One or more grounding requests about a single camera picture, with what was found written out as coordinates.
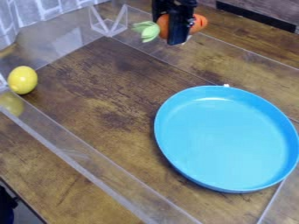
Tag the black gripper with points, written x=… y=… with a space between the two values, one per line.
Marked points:
x=182 y=20

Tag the orange toy carrot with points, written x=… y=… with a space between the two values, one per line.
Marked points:
x=151 y=30

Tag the blue plastic tray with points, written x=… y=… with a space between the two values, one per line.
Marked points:
x=226 y=138

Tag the dark baseboard strip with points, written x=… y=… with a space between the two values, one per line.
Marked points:
x=257 y=17

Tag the grey patterned curtain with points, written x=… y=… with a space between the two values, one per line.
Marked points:
x=19 y=13

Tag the yellow toy lemon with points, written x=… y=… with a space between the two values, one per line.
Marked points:
x=23 y=80

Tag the clear acrylic enclosure wall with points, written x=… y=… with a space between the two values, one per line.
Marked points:
x=79 y=154

